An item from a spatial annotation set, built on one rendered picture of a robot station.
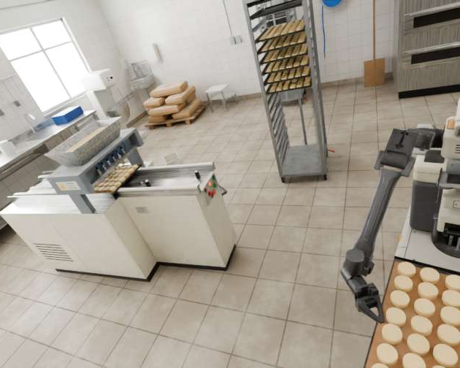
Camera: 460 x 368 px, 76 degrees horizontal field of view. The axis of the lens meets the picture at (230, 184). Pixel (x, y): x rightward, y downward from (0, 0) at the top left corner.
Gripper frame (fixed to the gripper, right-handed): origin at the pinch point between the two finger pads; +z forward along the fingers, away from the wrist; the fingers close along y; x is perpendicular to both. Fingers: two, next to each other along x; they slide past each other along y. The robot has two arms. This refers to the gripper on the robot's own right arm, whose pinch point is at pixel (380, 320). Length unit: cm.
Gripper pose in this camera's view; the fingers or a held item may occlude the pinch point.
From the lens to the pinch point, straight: 105.5
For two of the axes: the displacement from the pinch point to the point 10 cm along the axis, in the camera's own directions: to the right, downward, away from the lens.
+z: 1.7, 5.3, -8.3
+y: -2.8, -7.8, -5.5
